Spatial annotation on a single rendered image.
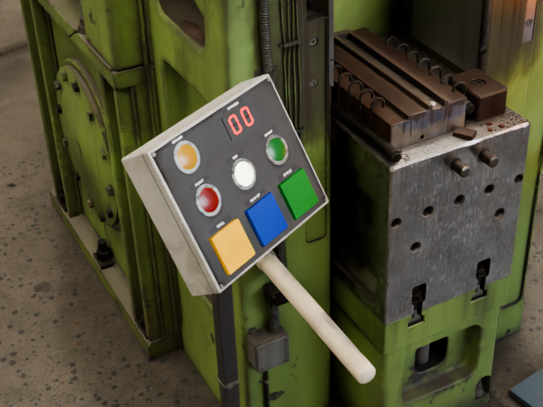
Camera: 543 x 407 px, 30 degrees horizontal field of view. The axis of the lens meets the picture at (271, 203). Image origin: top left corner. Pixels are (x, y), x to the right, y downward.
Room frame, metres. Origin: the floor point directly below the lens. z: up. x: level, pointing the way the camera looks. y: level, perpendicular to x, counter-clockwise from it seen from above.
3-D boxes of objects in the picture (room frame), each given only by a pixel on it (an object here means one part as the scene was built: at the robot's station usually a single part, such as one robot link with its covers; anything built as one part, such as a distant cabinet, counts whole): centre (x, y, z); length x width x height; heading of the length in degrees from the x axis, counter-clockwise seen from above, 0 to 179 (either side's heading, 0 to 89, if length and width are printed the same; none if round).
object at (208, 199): (1.45, 0.11, 1.09); 0.05 x 0.03 x 0.04; 117
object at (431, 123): (2.10, -0.26, 0.96); 0.42 x 0.20 x 0.09; 27
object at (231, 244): (1.43, 0.07, 1.01); 0.07 x 0.05 x 0.07; 142
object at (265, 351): (1.85, 0.02, 0.36); 0.09 x 0.07 x 0.12; 117
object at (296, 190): (1.58, -0.05, 1.01); 0.07 x 0.05 x 0.07; 142
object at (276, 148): (1.61, -0.01, 1.09); 0.05 x 0.03 x 0.04; 117
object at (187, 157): (1.48, 0.14, 1.16); 0.05 x 0.03 x 0.04; 117
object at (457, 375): (2.13, -0.30, 0.23); 0.55 x 0.37 x 0.47; 27
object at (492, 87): (2.05, -0.48, 0.95); 0.12 x 0.08 x 0.06; 27
